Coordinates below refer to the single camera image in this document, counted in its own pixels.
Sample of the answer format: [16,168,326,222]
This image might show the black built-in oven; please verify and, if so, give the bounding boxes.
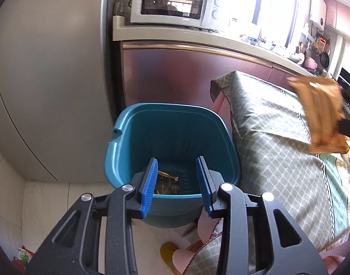
[337,68,350,108]

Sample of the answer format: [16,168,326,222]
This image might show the black frying pan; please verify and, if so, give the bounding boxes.
[320,52,330,69]

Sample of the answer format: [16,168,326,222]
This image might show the pink wall cabinet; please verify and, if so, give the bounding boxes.
[324,0,350,38]

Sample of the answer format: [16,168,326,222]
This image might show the white water heater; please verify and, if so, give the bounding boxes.
[309,0,327,32]

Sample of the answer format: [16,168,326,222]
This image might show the yellow slipper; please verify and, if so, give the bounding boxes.
[159,242,180,275]

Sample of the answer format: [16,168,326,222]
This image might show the white microwave oven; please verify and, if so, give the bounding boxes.
[128,0,232,32]

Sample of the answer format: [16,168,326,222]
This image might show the kitchen window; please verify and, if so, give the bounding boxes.
[223,0,299,47]

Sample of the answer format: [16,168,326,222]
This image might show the grey refrigerator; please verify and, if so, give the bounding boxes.
[0,0,113,182]

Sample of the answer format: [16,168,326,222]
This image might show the kitchen counter with cabinets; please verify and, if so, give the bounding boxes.
[112,16,309,107]

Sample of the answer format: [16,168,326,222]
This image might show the teal trash bin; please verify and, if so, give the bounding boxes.
[104,103,241,228]

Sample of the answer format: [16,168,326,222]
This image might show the orange snack wrapper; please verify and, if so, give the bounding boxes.
[287,76,350,154]

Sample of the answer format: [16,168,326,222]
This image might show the pink sleeve forearm right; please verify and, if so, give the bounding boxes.
[320,236,350,274]

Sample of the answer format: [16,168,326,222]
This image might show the patterned tablecloth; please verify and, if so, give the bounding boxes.
[172,71,350,274]

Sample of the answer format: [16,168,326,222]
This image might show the pink pot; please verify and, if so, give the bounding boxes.
[302,57,317,70]

